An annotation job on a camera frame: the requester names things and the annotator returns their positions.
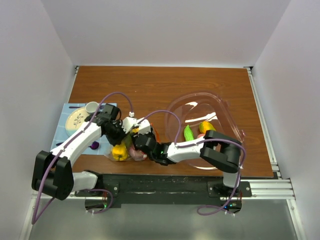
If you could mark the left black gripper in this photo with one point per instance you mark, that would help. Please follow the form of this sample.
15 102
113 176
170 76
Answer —
115 141

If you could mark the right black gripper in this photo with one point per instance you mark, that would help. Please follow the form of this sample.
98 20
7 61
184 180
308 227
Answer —
149 134

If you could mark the clear zip top bag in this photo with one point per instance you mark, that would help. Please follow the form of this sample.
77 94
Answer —
127 142

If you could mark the yellow fake bell pepper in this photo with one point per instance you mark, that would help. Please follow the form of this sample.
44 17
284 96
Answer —
119 153

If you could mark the light green fake gourd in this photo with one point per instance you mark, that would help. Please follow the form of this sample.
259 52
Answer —
188 134

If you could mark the pink fake peach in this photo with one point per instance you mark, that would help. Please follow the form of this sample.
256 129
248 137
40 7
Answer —
200 135

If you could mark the pink transparent plastic tub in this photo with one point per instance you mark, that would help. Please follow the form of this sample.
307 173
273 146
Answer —
194 108

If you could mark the orange fake fruit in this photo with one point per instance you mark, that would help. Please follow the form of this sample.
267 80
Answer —
206 126

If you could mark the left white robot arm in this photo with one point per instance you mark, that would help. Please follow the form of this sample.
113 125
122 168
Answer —
53 174

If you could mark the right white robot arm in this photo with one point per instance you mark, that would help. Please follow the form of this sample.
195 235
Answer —
217 149

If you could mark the purple spoon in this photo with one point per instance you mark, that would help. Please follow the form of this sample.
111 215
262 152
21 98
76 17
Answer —
94 146

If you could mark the grey cup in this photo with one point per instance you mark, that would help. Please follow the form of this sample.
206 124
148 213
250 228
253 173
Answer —
91 107

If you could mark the cream floral plate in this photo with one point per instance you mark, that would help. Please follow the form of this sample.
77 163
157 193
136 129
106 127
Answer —
75 120

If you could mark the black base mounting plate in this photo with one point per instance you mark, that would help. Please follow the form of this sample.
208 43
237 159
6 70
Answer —
121 189

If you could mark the blue checked cloth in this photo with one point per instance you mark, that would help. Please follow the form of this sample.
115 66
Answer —
61 135

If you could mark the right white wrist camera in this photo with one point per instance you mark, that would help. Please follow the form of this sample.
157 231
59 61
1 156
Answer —
144 126

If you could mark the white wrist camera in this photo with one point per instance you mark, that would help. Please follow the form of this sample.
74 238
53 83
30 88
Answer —
129 122
144 126

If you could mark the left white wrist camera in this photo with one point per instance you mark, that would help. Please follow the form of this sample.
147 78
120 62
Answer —
129 122

